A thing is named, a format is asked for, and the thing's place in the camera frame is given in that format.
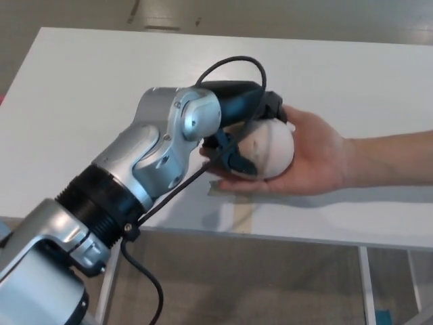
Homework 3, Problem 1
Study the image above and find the teal floor tape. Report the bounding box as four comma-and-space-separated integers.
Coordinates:
374, 299, 390, 325

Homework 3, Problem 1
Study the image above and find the person's bare forearm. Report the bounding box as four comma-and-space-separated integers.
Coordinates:
344, 128, 433, 188

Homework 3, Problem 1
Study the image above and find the long beige tape strip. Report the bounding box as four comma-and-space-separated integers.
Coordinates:
232, 194, 255, 235

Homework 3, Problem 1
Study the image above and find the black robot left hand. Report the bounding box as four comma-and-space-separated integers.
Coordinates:
197, 79, 289, 179

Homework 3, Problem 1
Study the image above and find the white table leg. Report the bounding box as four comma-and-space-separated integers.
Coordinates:
358, 246, 377, 325
94, 248, 120, 325
407, 250, 424, 316

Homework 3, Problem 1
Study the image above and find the grey metal frame bar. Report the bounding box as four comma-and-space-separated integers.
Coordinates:
415, 303, 433, 325

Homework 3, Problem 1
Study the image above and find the person's bare hand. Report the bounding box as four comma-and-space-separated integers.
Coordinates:
198, 104, 353, 197

